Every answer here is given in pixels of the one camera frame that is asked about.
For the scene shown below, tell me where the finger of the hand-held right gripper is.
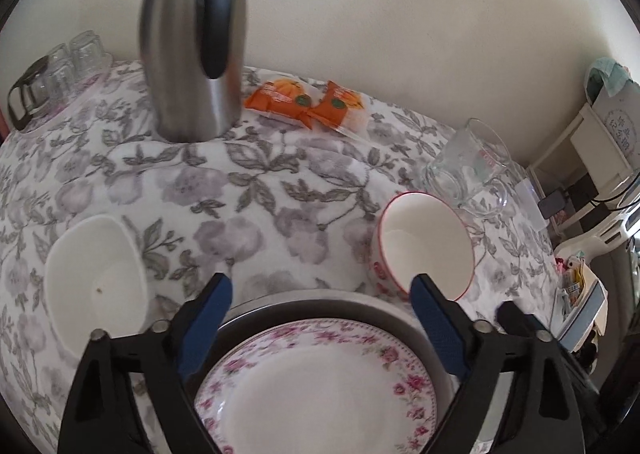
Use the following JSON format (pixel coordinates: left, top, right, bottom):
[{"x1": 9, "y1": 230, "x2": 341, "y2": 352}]
[{"x1": 496, "y1": 301, "x2": 601, "y2": 405}]

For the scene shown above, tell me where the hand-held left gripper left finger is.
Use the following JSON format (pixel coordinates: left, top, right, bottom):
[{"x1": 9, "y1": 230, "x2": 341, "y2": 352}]
[{"x1": 57, "y1": 273, "x2": 233, "y2": 454}]

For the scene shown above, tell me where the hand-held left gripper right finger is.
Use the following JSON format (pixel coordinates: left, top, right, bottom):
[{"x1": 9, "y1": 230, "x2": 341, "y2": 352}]
[{"x1": 410, "y1": 273, "x2": 586, "y2": 454}]

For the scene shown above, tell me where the strawberry print bowl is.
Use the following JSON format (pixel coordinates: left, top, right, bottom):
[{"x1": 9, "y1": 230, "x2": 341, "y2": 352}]
[{"x1": 369, "y1": 191, "x2": 476, "y2": 302}]

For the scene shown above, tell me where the large stainless steel basin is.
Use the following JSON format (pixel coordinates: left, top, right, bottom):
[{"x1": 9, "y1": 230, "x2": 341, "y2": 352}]
[{"x1": 215, "y1": 290, "x2": 518, "y2": 454}]

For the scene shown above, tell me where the small white bowl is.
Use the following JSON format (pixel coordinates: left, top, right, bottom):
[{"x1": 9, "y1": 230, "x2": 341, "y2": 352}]
[{"x1": 45, "y1": 215, "x2": 150, "y2": 365}]

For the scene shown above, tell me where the round pink floral plate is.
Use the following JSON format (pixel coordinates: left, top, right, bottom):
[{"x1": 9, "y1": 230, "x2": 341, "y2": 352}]
[{"x1": 194, "y1": 319, "x2": 438, "y2": 454}]

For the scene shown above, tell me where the black smartphone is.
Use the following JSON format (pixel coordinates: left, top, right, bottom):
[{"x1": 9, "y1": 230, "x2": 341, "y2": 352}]
[{"x1": 555, "y1": 279, "x2": 608, "y2": 352}]

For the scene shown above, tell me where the small pink toy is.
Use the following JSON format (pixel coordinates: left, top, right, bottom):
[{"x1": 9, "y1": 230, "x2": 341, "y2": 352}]
[{"x1": 552, "y1": 257, "x2": 588, "y2": 276}]

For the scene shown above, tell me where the white power strip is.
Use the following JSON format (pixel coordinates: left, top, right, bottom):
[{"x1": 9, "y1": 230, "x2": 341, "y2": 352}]
[{"x1": 515, "y1": 177, "x2": 551, "y2": 230}]

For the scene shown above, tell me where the black charger adapter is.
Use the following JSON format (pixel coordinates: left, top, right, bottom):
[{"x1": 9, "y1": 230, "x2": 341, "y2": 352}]
[{"x1": 539, "y1": 190, "x2": 568, "y2": 220}]

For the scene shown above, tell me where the grey floral tablecloth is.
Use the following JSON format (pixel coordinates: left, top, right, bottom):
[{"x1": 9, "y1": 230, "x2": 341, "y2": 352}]
[{"x1": 0, "y1": 59, "x2": 558, "y2": 454}]

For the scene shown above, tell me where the clear glass mug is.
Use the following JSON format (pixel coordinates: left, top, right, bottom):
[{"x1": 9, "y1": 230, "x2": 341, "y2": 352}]
[{"x1": 425, "y1": 118, "x2": 513, "y2": 220}]

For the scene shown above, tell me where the white shelf unit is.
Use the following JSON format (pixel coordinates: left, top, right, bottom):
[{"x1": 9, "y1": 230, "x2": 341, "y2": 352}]
[{"x1": 530, "y1": 104, "x2": 608, "y2": 235}]

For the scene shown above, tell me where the grey printed box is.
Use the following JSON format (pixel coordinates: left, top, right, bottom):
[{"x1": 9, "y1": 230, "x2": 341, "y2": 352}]
[{"x1": 592, "y1": 79, "x2": 640, "y2": 165}]

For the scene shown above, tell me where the orange snack packet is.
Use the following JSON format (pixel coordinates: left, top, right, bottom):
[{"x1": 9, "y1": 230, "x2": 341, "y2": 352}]
[
  {"x1": 312, "y1": 80, "x2": 368, "y2": 137},
  {"x1": 244, "y1": 76, "x2": 321, "y2": 127}
]

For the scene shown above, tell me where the teal cloth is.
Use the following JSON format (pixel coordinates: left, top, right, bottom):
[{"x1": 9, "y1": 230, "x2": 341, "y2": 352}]
[{"x1": 585, "y1": 57, "x2": 632, "y2": 98}]

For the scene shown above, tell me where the stainless steel thermos jug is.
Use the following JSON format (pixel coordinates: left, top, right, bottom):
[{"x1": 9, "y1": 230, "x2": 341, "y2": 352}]
[{"x1": 139, "y1": 0, "x2": 248, "y2": 142}]

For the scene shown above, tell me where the clear drinking glass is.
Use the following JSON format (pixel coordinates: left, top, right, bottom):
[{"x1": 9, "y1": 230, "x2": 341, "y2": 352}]
[
  {"x1": 45, "y1": 44, "x2": 76, "y2": 100},
  {"x1": 69, "y1": 31, "x2": 111, "y2": 85}
]

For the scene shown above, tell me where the black charger cable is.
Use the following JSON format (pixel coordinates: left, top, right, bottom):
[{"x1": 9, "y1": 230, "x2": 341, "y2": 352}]
[{"x1": 562, "y1": 181, "x2": 640, "y2": 209}]

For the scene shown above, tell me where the glass pot with black handle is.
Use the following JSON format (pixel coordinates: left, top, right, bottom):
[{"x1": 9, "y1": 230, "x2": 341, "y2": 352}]
[{"x1": 7, "y1": 57, "x2": 51, "y2": 131}]

